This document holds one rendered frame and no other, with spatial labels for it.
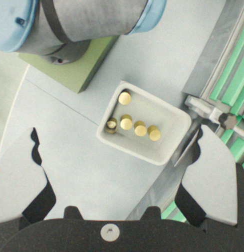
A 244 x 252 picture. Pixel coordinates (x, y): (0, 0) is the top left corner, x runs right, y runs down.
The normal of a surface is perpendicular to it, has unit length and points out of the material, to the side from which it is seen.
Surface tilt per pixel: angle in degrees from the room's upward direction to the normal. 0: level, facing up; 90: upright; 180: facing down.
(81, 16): 44
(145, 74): 0
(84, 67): 2
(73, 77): 2
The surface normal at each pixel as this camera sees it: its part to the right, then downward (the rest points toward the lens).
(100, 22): 0.08, 0.97
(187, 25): -0.01, 0.33
